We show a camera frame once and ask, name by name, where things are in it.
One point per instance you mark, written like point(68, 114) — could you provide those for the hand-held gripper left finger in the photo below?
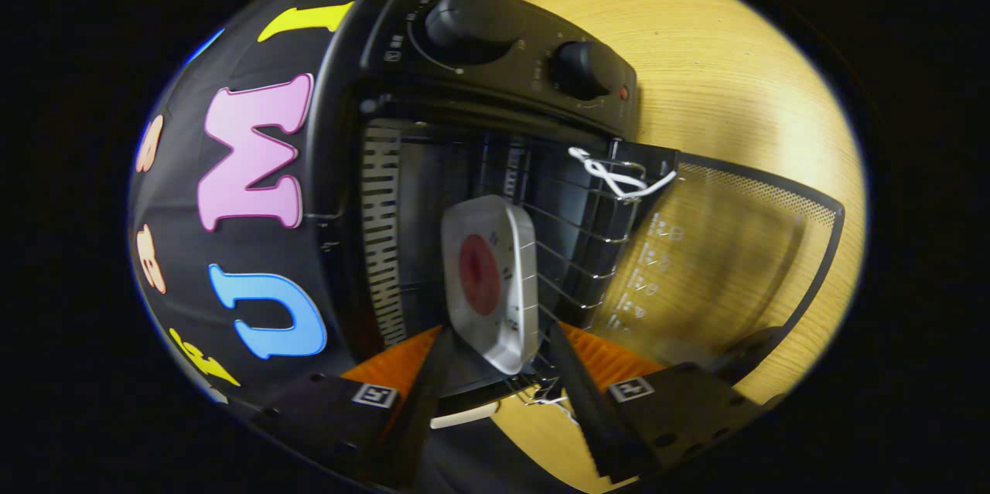
point(421, 417)

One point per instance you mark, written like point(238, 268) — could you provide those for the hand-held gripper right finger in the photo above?
point(592, 417)

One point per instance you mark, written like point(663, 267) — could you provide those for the white square plate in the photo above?
point(510, 324)

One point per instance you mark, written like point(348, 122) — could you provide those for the round pink food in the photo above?
point(479, 274)

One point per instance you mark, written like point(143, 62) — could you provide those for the black toaster oven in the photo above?
point(495, 76)

